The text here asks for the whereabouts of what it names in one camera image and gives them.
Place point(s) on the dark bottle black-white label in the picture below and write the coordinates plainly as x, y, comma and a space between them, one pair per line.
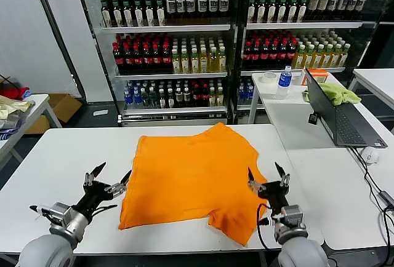
202, 4
171, 5
213, 4
191, 5
181, 5
223, 4

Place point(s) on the white computer mouse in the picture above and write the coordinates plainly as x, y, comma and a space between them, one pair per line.
370, 155

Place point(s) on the grey blue striped cloth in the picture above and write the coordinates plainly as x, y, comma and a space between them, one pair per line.
7, 131

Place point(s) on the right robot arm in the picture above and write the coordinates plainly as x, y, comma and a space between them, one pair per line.
303, 253

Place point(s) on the beige cloth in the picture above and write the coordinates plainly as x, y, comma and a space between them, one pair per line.
12, 107

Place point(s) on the white table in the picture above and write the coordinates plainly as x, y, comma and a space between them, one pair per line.
375, 82
40, 104

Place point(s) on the black laptop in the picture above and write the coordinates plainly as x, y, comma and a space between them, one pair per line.
344, 125

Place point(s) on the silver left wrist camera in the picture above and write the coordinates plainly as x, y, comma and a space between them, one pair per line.
60, 210

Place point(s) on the red cloth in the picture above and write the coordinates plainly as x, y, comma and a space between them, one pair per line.
13, 93

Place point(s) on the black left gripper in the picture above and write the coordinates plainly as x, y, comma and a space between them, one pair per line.
94, 194

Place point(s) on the cardboard box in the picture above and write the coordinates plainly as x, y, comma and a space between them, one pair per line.
63, 105

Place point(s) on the orange box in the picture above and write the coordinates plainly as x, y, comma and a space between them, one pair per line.
320, 76

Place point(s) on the small dark bottle white label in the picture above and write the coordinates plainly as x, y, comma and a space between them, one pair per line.
170, 98
162, 99

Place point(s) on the green cloth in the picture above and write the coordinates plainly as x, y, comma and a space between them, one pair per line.
337, 93

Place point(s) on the small teal drink bottle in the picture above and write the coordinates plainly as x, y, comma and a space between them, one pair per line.
153, 98
144, 98

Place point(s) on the blue-label water bottle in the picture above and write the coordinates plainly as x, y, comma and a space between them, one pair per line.
283, 82

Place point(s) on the small blue water bottle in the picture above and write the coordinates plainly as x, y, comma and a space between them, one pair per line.
241, 93
250, 93
127, 99
136, 99

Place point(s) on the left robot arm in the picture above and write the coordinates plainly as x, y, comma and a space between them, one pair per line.
43, 250

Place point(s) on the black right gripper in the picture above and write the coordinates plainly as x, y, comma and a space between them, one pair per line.
275, 196

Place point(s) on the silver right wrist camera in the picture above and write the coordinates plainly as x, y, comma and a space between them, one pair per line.
292, 214

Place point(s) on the green-cap bottle white label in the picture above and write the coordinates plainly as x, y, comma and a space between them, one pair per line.
292, 8
282, 8
261, 8
160, 10
127, 11
251, 8
302, 8
117, 11
271, 8
138, 11
106, 11
149, 10

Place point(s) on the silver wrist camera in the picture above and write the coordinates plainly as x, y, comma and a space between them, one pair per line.
292, 214
60, 210

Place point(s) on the small black dongle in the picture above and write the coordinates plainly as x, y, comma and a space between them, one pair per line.
313, 118

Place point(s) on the dark bottle beige label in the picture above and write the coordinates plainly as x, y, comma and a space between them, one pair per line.
341, 4
351, 4
322, 5
332, 5
313, 5
360, 4

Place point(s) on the clear plastic container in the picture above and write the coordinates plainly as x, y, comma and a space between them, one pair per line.
297, 78

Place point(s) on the beverage shelf rack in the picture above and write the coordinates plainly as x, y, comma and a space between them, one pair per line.
304, 25
166, 28

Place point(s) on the orange t-shirt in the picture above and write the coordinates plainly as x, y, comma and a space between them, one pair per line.
184, 181

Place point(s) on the small red-cap cola bottle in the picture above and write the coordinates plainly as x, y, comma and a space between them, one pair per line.
196, 96
204, 96

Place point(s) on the small yellow tea bottle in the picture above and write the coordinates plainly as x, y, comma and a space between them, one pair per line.
219, 97
212, 97

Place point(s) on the small dark bottle black label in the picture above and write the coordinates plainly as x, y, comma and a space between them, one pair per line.
186, 97
179, 97

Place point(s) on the white tape roll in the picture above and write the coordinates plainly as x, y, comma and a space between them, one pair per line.
268, 78

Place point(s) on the white flat floor piece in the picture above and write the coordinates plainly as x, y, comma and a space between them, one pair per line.
100, 113

